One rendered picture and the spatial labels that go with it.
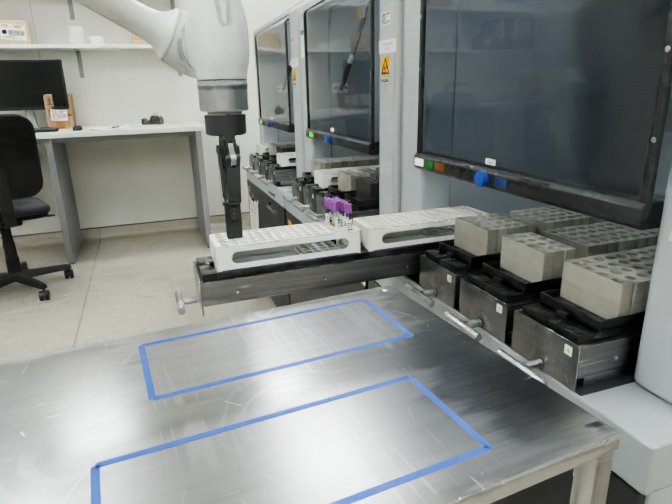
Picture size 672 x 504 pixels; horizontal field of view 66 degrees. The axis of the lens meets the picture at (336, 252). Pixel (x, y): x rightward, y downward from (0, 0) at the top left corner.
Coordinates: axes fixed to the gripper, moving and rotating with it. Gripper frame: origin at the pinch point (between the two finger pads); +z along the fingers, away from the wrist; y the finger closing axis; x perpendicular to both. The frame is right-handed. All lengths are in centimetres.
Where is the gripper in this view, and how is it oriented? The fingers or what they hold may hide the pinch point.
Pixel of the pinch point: (233, 220)
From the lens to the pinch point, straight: 104.0
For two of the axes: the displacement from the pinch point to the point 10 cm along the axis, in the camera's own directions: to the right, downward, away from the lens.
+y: -3.4, -2.8, 9.0
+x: -9.4, 1.2, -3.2
